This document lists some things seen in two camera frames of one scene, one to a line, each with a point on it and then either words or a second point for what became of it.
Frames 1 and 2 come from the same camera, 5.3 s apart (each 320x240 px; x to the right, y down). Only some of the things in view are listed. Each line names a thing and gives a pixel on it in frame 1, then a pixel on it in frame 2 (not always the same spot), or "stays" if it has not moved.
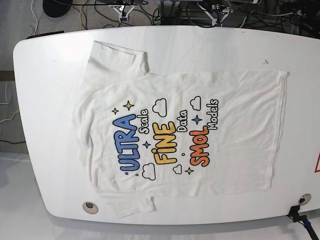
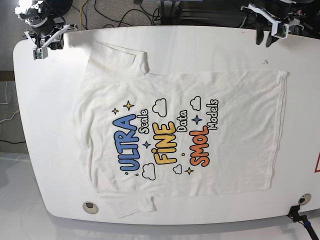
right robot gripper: (123, 11) -> (54, 40)
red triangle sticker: (316, 170) stays
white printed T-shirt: (146, 134) stays
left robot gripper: (217, 12) -> (289, 19)
